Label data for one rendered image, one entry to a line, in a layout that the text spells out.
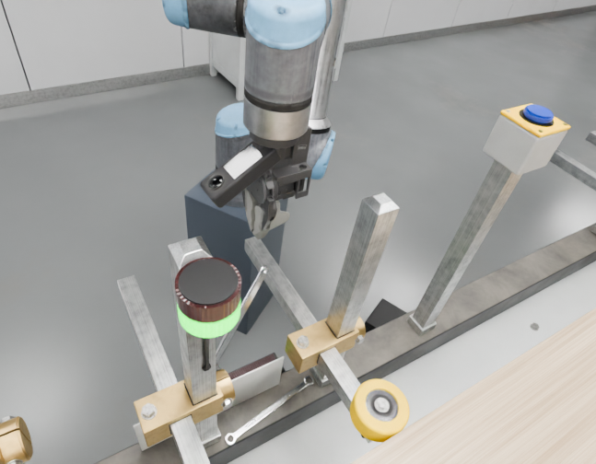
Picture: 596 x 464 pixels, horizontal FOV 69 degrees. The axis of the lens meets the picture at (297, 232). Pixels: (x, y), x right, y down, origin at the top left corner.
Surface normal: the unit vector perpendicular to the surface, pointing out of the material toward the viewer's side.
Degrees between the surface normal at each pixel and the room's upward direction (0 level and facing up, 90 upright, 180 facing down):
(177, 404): 0
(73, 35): 90
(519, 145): 90
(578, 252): 0
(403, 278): 0
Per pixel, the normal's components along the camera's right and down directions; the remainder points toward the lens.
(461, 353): 0.12, -0.71
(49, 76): 0.57, 0.62
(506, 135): -0.86, 0.28
